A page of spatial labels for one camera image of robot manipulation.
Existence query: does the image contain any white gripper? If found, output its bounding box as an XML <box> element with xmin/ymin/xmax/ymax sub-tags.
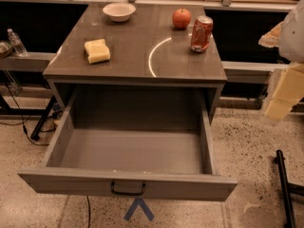
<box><xmin>258</xmin><ymin>0</ymin><xmax>304</xmax><ymax>121</ymax></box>

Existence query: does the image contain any yellow sponge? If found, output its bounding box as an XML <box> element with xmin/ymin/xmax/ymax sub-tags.
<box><xmin>85</xmin><ymin>39</ymin><xmax>110</xmax><ymax>64</ymax></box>

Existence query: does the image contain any grey cabinet with top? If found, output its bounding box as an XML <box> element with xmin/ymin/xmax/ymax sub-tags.
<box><xmin>44</xmin><ymin>3</ymin><xmax>227</xmax><ymax>117</ymax></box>

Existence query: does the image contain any open grey top drawer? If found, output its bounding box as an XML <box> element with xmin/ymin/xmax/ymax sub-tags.
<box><xmin>18</xmin><ymin>85</ymin><xmax>238</xmax><ymax>201</ymax></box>

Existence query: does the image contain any red soda can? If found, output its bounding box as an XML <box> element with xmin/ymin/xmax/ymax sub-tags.
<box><xmin>191</xmin><ymin>15</ymin><xmax>213</xmax><ymax>53</ymax></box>

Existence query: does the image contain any red apple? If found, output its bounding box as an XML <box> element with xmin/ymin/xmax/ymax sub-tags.
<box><xmin>172</xmin><ymin>8</ymin><xmax>192</xmax><ymax>29</ymax></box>

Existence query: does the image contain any black metal stand leg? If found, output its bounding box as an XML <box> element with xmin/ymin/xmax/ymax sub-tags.
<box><xmin>275</xmin><ymin>150</ymin><xmax>304</xmax><ymax>228</ymax></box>

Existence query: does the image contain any white bowl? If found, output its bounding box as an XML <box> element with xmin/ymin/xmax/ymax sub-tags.
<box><xmin>103</xmin><ymin>3</ymin><xmax>136</xmax><ymax>23</ymax></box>

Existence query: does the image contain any black table leg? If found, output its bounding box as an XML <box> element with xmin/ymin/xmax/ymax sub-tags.
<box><xmin>30</xmin><ymin>96</ymin><xmax>56</xmax><ymax>141</ymax></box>

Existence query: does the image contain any clear plastic water bottle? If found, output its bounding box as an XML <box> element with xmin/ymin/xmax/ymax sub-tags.
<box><xmin>8</xmin><ymin>28</ymin><xmax>28</xmax><ymax>56</ymax></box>

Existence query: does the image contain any bowl on side shelf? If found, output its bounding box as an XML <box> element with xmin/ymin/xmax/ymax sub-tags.
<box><xmin>0</xmin><ymin>41</ymin><xmax>13</xmax><ymax>58</ymax></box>

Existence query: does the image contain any black drawer handle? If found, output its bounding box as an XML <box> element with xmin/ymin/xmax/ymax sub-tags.
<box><xmin>110</xmin><ymin>181</ymin><xmax>145</xmax><ymax>197</ymax></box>

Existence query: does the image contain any black floor cable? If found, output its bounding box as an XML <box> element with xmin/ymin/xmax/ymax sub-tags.
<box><xmin>0</xmin><ymin>85</ymin><xmax>55</xmax><ymax>147</ymax></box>

